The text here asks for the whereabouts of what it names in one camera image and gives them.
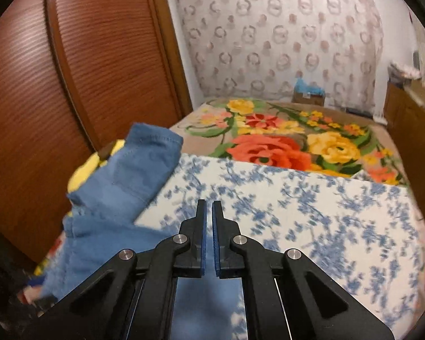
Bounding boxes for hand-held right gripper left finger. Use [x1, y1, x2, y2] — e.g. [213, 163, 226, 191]
[21, 200, 208, 340]

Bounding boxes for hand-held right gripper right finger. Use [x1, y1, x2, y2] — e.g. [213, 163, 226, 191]
[212, 200, 394, 340]

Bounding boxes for blue denim pants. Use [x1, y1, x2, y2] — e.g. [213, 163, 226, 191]
[39, 123, 185, 301]

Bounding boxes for white blue floral sheet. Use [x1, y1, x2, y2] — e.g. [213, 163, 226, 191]
[133, 153, 425, 340]

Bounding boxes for colourful floral blanket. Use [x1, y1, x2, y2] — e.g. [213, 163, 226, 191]
[170, 98, 409, 188]

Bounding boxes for cardboard box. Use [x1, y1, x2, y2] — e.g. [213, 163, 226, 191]
[292, 91, 326, 107]

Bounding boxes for wooden wardrobe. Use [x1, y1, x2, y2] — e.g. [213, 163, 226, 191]
[0, 0, 194, 266]

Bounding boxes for wooden cabinet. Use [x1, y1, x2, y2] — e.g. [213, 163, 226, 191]
[382, 83, 425, 199]

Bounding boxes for flat beige box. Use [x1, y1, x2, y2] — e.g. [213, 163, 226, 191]
[407, 78, 425, 101]

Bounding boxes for ring patterned lace curtain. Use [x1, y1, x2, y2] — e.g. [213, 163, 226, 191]
[166, 0, 383, 114]

